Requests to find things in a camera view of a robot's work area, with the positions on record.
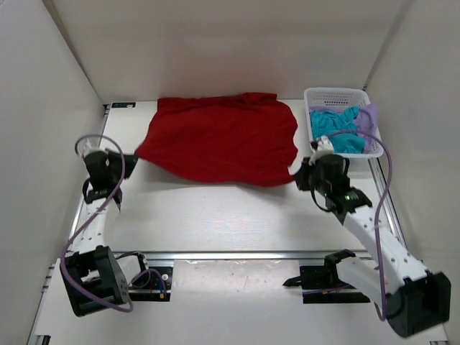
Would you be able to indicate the white plastic laundry basket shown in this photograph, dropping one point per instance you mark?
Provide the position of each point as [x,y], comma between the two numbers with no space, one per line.
[338,99]

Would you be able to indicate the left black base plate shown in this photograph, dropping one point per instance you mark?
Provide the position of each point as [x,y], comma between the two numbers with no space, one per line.
[153,287]

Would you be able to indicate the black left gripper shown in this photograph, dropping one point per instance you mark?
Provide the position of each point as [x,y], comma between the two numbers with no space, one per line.
[130,161]

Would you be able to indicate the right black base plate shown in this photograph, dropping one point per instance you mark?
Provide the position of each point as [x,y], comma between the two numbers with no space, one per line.
[320,284]

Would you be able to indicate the small black table label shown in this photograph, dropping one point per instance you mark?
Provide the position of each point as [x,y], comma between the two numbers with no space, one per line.
[123,105]

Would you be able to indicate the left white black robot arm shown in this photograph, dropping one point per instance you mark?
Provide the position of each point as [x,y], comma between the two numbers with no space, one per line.
[92,276]

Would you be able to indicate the red t shirt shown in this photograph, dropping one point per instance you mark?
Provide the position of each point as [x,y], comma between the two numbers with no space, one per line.
[246,138]

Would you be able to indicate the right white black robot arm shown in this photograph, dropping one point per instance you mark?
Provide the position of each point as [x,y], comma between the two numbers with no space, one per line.
[409,297]

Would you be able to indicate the aluminium frame rail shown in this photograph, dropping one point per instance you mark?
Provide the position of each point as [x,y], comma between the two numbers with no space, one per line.
[239,255]

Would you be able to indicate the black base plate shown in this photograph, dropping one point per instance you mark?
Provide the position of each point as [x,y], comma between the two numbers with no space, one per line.
[153,287]
[320,284]

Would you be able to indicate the teal t shirt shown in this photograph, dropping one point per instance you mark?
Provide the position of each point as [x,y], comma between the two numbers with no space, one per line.
[325,122]

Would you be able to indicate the lavender t shirt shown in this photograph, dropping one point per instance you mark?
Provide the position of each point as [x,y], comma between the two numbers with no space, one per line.
[366,121]

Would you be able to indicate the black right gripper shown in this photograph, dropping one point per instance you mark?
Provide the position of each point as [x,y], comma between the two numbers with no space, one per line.
[307,168]

